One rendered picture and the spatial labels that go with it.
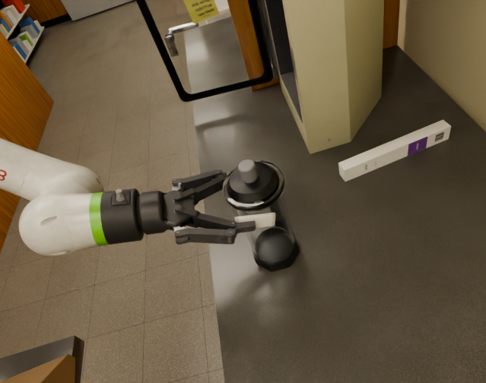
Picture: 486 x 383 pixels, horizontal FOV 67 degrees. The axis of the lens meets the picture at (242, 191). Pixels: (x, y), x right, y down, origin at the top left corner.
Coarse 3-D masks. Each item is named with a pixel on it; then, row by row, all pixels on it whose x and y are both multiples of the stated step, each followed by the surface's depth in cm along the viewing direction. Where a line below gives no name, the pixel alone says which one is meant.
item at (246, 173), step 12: (240, 168) 60; (252, 168) 60; (264, 168) 63; (228, 180) 64; (240, 180) 62; (252, 180) 61; (264, 180) 61; (276, 180) 62; (228, 192) 63; (240, 192) 61; (252, 192) 60; (264, 192) 60
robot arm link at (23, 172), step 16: (0, 144) 67; (16, 144) 70; (0, 160) 66; (16, 160) 67; (32, 160) 68; (48, 160) 70; (0, 176) 66; (16, 176) 67; (32, 176) 67; (48, 176) 68; (64, 176) 69; (80, 176) 70; (96, 176) 74; (16, 192) 69; (32, 192) 68; (96, 192) 71
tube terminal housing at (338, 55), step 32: (288, 0) 68; (320, 0) 69; (352, 0) 72; (288, 32) 74; (320, 32) 73; (352, 32) 76; (320, 64) 78; (352, 64) 81; (288, 96) 105; (320, 96) 84; (352, 96) 87; (320, 128) 91; (352, 128) 94
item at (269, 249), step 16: (256, 160) 67; (224, 192) 64; (272, 192) 61; (272, 208) 63; (288, 224) 70; (256, 240) 69; (272, 240) 69; (288, 240) 72; (256, 256) 76; (272, 256) 73
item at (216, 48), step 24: (168, 0) 96; (192, 0) 96; (216, 0) 96; (240, 0) 96; (168, 24) 100; (192, 24) 100; (216, 24) 101; (240, 24) 101; (192, 48) 105; (216, 48) 106; (240, 48) 106; (192, 72) 111; (216, 72) 111; (240, 72) 112
